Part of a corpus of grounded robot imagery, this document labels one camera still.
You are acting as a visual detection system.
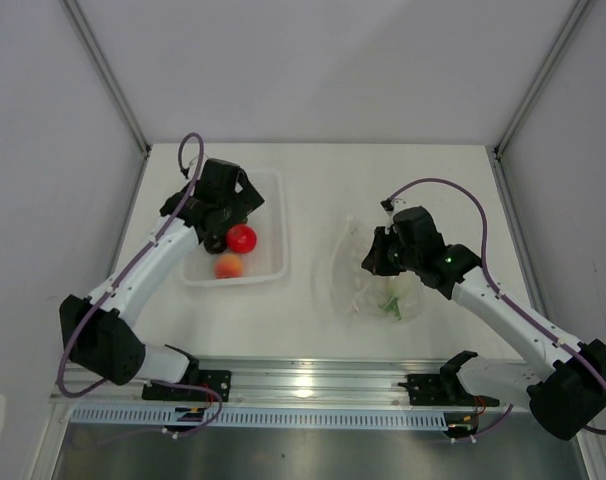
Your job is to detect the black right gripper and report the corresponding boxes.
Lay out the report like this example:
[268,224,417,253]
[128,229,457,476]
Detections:
[362,227,421,277]

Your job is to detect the white toy radish with leaves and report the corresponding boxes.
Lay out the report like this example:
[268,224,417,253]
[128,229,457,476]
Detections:
[378,276,419,321]

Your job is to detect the clear zip top bag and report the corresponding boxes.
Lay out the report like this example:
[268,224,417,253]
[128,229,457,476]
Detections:
[311,216,424,325]

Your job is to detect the red toy apple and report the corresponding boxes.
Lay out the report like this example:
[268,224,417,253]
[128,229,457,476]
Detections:
[226,224,258,254]

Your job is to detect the orange toy peach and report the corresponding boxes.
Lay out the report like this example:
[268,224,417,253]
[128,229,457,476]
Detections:
[214,253,244,279]

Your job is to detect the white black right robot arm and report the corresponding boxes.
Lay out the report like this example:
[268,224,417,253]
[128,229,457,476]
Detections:
[362,200,606,440]

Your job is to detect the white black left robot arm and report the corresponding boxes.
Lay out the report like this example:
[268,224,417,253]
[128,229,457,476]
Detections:
[59,159,264,400]

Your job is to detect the dark brown toy fruit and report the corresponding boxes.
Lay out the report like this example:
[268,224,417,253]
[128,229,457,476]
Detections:
[203,236,227,255]

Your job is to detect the white perforated plastic basket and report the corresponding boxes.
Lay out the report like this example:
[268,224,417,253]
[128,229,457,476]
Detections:
[179,168,289,287]

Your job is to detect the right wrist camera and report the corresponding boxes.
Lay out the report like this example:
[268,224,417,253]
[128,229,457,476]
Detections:
[380,198,400,218]

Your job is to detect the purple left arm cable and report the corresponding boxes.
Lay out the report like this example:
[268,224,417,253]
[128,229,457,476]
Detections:
[55,132,207,399]

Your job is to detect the aluminium rail frame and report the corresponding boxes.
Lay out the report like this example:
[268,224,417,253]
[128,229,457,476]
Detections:
[54,1,590,413]

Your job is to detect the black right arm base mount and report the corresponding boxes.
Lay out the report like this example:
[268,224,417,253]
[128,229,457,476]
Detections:
[397,350,499,407]

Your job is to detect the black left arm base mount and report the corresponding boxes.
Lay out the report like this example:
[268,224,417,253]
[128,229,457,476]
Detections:
[142,345,232,403]

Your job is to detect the white slotted cable duct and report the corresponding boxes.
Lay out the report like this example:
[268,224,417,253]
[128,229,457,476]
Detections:
[70,405,448,431]

